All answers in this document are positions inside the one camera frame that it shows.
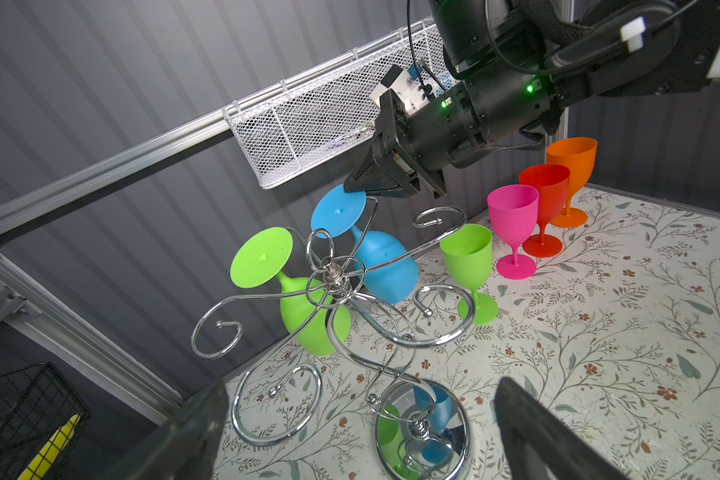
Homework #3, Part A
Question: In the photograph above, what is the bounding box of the yellow marker in basket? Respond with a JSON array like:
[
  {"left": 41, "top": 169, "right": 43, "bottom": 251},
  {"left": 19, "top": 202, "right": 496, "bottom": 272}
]
[{"left": 17, "top": 413, "right": 82, "bottom": 480}]

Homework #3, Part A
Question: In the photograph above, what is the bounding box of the black wire wall basket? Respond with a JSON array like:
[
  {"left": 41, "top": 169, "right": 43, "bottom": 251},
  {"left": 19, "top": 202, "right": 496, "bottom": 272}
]
[{"left": 0, "top": 362, "right": 90, "bottom": 479}]

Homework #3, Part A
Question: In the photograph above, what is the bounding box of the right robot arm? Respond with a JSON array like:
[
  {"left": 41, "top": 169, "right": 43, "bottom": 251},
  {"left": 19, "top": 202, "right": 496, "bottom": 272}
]
[{"left": 344, "top": 1, "right": 720, "bottom": 198}]

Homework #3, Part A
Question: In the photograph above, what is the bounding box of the blue wine glass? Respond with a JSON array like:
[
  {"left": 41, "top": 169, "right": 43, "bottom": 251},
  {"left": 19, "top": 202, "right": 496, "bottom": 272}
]
[{"left": 311, "top": 185, "right": 419, "bottom": 305}]

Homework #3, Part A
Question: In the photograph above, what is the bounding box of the white wire wall basket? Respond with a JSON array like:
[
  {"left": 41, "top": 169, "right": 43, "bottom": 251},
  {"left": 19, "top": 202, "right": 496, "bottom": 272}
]
[{"left": 222, "top": 18, "right": 455, "bottom": 190}]

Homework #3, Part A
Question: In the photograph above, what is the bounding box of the green wine glass back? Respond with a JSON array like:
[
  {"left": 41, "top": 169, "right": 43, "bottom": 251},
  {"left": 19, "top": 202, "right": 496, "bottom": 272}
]
[{"left": 230, "top": 227, "right": 335, "bottom": 357}]

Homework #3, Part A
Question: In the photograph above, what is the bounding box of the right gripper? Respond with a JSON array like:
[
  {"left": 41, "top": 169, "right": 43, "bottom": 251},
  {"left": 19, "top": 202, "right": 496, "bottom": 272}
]
[{"left": 343, "top": 62, "right": 562, "bottom": 199}]

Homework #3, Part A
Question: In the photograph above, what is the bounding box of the pink wine glass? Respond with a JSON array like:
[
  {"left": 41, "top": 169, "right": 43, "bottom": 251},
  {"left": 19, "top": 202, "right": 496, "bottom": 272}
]
[{"left": 487, "top": 184, "right": 539, "bottom": 281}]

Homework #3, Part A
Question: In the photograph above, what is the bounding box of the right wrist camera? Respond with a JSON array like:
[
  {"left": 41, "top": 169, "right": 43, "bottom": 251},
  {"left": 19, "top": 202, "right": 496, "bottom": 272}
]
[{"left": 369, "top": 65, "right": 430, "bottom": 116}]

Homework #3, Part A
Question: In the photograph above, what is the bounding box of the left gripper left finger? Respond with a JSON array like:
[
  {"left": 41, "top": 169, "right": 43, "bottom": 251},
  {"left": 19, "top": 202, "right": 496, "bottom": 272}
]
[{"left": 100, "top": 380, "right": 230, "bottom": 479}]

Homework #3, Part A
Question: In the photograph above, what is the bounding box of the orange wine glass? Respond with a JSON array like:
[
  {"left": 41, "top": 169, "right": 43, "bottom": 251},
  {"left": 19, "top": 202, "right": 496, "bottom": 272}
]
[{"left": 546, "top": 137, "right": 598, "bottom": 229}]

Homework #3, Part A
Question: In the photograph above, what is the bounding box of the chrome wine glass rack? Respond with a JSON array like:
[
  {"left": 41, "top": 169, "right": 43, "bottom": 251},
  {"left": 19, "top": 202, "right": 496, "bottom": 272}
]
[{"left": 191, "top": 197, "right": 476, "bottom": 479}]

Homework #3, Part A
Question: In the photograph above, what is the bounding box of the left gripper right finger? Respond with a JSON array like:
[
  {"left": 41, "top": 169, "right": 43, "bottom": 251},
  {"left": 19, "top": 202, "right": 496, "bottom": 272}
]
[{"left": 494, "top": 377, "right": 626, "bottom": 479}]

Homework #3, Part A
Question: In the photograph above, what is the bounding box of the red wine glass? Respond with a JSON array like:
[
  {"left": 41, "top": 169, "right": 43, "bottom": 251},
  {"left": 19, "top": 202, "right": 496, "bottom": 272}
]
[{"left": 518, "top": 164, "right": 570, "bottom": 258}]

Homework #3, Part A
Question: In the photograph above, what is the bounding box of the yellow-green wine glass front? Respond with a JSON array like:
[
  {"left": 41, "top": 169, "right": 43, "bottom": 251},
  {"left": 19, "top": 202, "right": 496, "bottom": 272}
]
[{"left": 440, "top": 223, "right": 499, "bottom": 326}]

